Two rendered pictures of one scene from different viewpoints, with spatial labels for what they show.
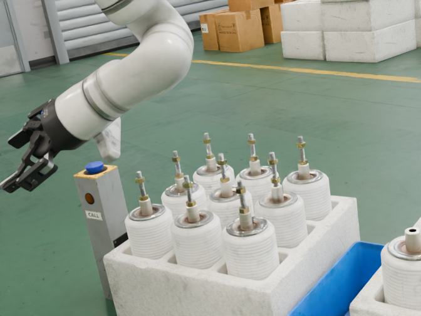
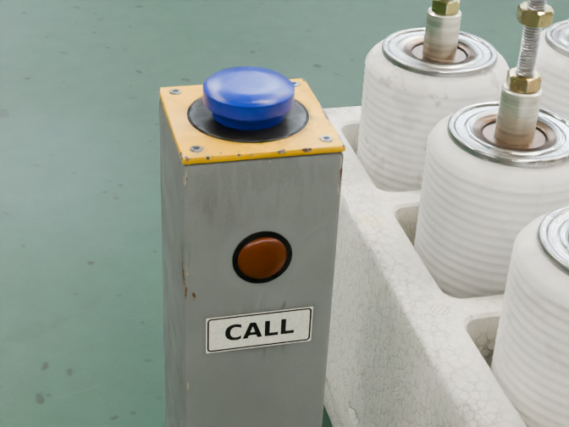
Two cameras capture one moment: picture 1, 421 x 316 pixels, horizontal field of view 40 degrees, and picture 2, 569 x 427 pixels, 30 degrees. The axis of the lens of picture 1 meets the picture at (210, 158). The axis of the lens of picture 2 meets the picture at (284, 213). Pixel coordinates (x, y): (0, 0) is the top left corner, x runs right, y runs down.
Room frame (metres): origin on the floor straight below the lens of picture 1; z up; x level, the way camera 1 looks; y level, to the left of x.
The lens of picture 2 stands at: (0.96, 0.58, 0.52)
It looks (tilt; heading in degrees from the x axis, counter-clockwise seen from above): 31 degrees down; 307
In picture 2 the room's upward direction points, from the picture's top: 3 degrees clockwise
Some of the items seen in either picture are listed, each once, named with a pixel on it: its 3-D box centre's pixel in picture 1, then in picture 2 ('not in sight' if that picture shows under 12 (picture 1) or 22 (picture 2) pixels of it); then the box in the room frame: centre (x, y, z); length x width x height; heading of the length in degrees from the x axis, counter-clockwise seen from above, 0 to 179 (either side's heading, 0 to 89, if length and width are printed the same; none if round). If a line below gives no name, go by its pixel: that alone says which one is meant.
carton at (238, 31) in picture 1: (239, 30); not in sight; (4.79, -0.41, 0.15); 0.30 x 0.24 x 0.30; 29
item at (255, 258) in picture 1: (254, 271); not in sight; (0.94, -0.04, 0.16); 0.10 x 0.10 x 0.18
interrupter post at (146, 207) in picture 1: (146, 206); not in sight; (1.09, 0.14, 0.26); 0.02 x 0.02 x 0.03
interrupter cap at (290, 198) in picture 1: (278, 200); not in sight; (1.04, -0.11, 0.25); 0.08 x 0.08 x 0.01
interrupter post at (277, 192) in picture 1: (277, 194); not in sight; (1.04, -0.11, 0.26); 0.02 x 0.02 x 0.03
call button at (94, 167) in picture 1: (94, 168); (248, 103); (1.22, 0.25, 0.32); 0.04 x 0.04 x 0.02
